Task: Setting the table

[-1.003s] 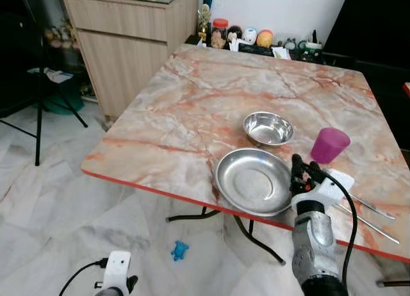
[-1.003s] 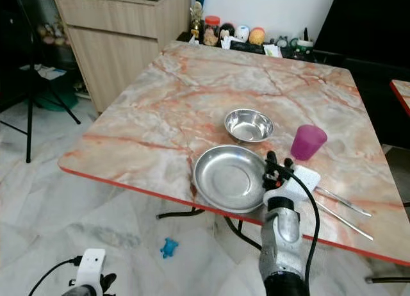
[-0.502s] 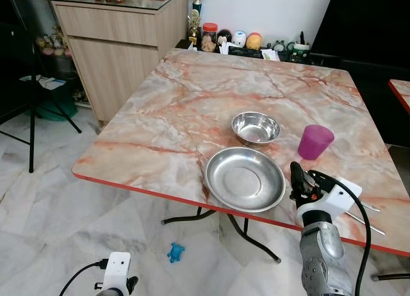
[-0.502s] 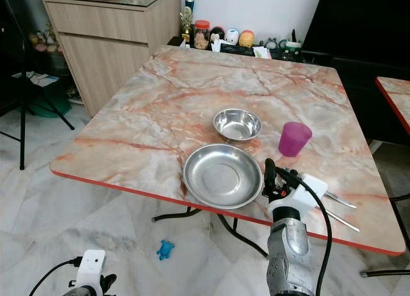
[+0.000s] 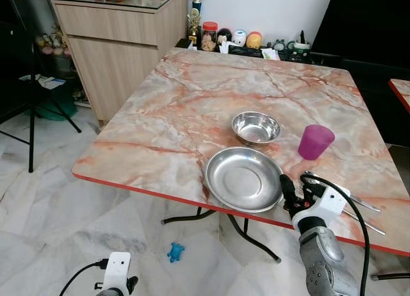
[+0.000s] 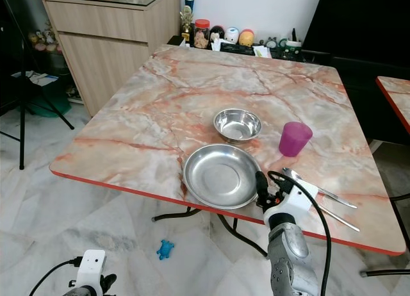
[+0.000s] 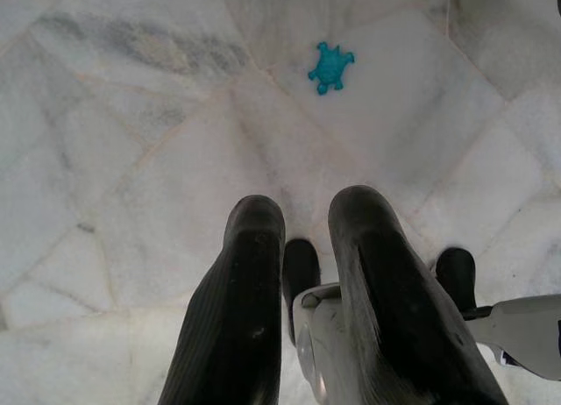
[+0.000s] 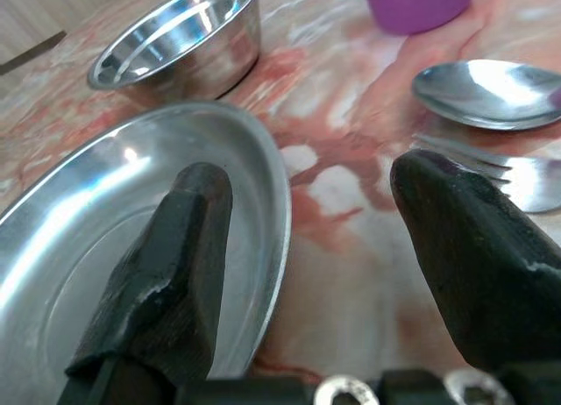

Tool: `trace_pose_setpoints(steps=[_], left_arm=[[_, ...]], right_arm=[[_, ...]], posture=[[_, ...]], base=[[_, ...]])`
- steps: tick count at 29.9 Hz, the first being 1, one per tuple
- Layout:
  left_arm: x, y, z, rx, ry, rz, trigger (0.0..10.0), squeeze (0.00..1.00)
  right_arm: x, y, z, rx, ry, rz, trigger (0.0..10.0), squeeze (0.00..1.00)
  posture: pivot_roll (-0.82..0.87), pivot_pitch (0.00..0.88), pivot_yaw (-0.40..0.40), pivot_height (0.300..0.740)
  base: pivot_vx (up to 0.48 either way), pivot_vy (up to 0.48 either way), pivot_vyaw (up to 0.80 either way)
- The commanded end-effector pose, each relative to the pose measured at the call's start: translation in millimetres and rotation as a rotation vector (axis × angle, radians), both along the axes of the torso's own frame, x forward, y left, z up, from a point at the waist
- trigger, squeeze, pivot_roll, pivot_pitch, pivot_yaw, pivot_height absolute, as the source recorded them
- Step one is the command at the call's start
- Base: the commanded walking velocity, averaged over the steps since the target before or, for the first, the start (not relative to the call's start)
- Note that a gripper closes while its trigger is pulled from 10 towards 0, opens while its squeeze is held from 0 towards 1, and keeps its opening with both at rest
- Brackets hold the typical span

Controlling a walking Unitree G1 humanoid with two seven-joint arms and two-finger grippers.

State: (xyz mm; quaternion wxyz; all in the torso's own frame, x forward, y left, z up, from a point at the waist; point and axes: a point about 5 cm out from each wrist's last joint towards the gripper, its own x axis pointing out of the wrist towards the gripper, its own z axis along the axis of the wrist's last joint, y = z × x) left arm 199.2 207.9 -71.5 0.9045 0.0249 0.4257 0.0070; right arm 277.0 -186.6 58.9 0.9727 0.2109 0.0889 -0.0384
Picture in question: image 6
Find round steel plate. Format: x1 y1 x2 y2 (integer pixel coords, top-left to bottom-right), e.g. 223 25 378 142
183 144 261 210

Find purple plastic cup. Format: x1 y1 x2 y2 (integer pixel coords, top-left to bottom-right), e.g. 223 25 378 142
279 121 313 158

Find small blue turtle toy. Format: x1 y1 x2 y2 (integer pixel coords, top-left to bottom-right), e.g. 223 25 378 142
157 240 175 259

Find small steel bowl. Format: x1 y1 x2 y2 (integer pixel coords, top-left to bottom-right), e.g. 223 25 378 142
213 108 263 143

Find marble top folding table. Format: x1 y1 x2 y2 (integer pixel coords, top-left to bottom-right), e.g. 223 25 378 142
49 44 407 256

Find black chair leg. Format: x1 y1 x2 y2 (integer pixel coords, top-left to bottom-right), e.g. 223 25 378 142
360 267 410 278

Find green mug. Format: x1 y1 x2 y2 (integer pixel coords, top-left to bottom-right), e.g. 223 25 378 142
284 40 303 58

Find black tripod stand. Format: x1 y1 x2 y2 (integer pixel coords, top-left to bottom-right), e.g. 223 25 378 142
0 0 75 171

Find red edged marble side table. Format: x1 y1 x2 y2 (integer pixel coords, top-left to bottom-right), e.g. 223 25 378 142
375 76 410 135

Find yellow round figurine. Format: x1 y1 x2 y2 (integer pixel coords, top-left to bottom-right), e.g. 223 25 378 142
239 29 256 47

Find white round figurine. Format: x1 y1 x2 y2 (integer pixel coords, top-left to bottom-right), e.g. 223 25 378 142
225 27 240 44

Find black round figurine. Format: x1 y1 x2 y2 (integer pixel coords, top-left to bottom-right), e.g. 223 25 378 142
210 25 226 47

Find red lidded snack jar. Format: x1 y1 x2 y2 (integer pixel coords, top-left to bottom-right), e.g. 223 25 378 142
193 19 211 50

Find green plastic bucket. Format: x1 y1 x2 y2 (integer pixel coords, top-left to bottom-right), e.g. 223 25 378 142
29 83 72 119

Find white paper sheets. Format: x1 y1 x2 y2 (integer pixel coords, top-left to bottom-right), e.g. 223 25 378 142
13 70 59 87

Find gold trophy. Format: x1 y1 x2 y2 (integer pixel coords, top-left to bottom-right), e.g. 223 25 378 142
179 0 199 44

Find light wooden cabinet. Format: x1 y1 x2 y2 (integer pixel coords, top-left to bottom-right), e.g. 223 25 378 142
40 0 181 117

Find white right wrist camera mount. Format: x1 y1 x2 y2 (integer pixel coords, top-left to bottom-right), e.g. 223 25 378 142
263 183 318 229

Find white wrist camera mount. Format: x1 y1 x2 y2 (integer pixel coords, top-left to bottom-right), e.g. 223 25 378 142
74 249 107 292
263 183 318 229

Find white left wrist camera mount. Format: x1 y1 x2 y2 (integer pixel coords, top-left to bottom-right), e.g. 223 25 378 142
74 249 107 292

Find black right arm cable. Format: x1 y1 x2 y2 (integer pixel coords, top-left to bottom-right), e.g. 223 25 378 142
268 170 332 296

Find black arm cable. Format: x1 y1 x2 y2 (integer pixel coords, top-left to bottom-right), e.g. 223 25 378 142
268 170 332 296
29 257 81 296

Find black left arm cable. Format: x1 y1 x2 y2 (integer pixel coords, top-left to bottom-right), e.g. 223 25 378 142
29 257 81 296

